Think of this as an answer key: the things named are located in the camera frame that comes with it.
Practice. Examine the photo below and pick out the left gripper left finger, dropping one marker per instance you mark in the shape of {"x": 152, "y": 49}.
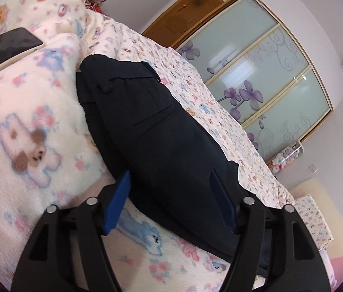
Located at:
{"x": 65, "y": 238}

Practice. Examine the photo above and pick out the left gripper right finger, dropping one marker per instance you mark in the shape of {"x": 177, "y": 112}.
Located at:
{"x": 294, "y": 263}

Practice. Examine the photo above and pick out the black pants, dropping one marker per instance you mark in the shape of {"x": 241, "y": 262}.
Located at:
{"x": 175, "y": 165}

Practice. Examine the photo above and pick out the clear tube of plush toys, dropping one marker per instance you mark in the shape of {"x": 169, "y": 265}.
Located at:
{"x": 286, "y": 157}

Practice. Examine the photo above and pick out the fleece cartoon animal blanket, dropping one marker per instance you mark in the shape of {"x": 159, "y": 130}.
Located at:
{"x": 46, "y": 153}

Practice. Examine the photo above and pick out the floral printed bed sheet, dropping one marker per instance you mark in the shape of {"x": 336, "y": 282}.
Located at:
{"x": 185, "y": 84}

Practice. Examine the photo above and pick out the glass sliding door wardrobe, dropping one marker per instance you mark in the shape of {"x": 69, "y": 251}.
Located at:
{"x": 258, "y": 71}

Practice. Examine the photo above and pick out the black smartphone beige case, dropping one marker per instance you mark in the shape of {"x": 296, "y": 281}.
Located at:
{"x": 16, "y": 44}

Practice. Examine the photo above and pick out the red brown fuzzy object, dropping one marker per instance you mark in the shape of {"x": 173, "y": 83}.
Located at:
{"x": 95, "y": 5}

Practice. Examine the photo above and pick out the brown wooden door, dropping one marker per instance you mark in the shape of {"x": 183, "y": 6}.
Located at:
{"x": 175, "y": 21}

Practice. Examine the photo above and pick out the white wall switch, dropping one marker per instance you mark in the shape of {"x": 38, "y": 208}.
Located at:
{"x": 313, "y": 168}

